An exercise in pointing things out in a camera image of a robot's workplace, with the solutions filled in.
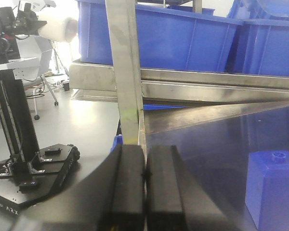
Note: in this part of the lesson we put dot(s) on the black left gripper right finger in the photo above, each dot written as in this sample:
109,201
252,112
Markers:
176,201

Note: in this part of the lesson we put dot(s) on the blue block left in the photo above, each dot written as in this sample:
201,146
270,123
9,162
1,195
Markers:
267,190

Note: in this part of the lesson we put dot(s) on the blue bin left lower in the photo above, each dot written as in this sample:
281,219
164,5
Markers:
168,38

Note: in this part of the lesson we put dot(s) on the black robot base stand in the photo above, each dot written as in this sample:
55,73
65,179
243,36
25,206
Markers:
30,174

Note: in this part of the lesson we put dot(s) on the blue bin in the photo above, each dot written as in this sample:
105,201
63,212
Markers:
261,44
168,38

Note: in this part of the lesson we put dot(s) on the stainless steel shelf frame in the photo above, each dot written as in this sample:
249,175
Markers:
157,100

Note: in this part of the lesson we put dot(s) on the blue bin right lower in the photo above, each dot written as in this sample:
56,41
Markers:
261,44

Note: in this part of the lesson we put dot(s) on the white office chair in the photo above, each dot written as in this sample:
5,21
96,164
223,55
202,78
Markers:
40,48

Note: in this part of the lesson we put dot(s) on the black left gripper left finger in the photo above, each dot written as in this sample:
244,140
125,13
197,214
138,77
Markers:
111,198

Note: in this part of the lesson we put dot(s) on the small blue bin below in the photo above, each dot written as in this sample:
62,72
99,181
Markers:
117,143

